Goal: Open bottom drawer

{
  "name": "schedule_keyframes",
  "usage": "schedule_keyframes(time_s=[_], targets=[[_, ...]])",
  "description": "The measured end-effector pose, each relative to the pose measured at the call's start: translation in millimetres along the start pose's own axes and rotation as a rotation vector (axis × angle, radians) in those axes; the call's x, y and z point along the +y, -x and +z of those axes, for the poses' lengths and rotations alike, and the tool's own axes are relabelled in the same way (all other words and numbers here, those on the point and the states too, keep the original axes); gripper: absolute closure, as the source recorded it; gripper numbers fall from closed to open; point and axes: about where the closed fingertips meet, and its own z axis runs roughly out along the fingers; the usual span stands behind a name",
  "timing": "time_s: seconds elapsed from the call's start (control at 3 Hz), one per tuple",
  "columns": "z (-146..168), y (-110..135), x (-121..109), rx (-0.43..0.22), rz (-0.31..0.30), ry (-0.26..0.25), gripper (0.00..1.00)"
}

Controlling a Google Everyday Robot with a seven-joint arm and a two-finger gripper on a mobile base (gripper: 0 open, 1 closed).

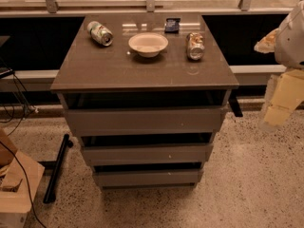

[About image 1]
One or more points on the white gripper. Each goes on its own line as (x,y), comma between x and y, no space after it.
(291,45)

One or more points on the grey bottom drawer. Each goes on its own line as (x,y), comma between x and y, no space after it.
(148,178)

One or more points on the grey drawer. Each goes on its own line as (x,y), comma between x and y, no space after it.
(95,156)
(148,178)
(84,123)

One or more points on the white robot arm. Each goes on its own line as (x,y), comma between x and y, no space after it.
(289,50)

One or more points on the grey top drawer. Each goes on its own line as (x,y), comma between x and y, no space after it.
(84,123)

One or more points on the grey drawer cabinet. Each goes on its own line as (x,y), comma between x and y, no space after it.
(93,77)

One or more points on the grey middle drawer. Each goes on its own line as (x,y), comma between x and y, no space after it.
(95,156)

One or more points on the crushed silver can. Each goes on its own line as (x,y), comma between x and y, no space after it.
(194,46)

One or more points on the blue snack packet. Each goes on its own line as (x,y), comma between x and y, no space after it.
(172,25)

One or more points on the white bowl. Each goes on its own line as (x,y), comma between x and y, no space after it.
(148,44)

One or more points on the green soda can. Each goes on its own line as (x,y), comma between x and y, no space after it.
(100,33)

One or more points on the black metal stand leg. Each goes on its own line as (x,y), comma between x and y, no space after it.
(55,167)

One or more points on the cardboard box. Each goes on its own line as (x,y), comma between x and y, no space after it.
(21,176)

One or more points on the metal window frame rail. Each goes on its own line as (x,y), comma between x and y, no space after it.
(152,3)

